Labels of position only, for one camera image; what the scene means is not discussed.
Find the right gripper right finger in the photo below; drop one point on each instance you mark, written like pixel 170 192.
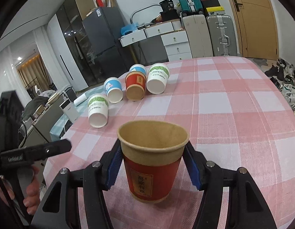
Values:
pixel 247 207

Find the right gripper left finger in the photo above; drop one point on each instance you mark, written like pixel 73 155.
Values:
pixel 59 206

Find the red kraft paper cup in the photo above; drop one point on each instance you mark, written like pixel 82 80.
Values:
pixel 152 151

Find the green white cup front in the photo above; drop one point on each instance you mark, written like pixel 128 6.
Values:
pixel 98 109

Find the green white cup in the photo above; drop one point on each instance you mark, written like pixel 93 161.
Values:
pixel 157 79
pixel 98 109

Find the blue white cup left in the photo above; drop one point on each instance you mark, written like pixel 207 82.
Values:
pixel 113 90

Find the blue white cup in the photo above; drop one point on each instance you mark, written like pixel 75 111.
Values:
pixel 113 90
pixel 139 68

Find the red paper cup lying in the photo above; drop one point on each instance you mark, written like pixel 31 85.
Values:
pixel 135 82

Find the green white cup right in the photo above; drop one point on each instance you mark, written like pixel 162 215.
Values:
pixel 157 79

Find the blue white cup rear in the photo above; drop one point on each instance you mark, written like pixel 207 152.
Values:
pixel 139 68

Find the left hand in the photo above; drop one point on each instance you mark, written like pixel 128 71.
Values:
pixel 32 200

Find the teal checkered tablecloth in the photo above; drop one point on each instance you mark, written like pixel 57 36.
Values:
pixel 63 123

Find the pink checkered tablecloth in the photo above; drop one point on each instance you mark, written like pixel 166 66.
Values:
pixel 233 113

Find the white power bank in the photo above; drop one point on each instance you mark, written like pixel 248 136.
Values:
pixel 69 110

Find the white dresser desk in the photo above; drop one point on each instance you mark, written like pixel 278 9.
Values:
pixel 173 36

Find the beige suitcase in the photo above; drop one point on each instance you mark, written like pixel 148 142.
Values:
pixel 198 36

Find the silver aluminium suitcase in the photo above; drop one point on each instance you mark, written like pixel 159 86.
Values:
pixel 222 35

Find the black refrigerator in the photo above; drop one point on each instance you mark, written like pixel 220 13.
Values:
pixel 103 27

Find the blue plastic bag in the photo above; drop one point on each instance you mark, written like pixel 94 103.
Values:
pixel 129 29

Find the glass door wardrobe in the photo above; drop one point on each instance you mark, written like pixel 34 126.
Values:
pixel 70 16

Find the wooden door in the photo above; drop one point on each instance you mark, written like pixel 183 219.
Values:
pixel 256 28

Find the stacked shoe boxes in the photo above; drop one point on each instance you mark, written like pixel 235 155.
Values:
pixel 212 7

